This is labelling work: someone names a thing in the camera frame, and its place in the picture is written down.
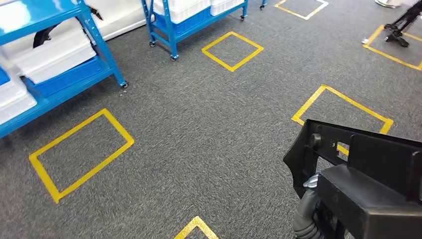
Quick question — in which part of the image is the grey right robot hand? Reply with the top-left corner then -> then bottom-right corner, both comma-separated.
303,174 -> 320,190

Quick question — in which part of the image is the black plastic plate frame part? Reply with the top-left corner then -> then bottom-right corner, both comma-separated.
283,119 -> 422,239

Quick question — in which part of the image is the blue metal shelf rack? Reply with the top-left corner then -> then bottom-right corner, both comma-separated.
0,0 -> 129,139
141,0 -> 268,62

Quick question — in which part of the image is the black tripod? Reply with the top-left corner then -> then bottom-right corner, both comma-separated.
384,0 -> 422,48

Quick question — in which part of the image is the blue plastic crate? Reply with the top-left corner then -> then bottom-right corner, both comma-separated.
154,6 -> 213,36
0,67 -> 11,87
31,56 -> 104,99

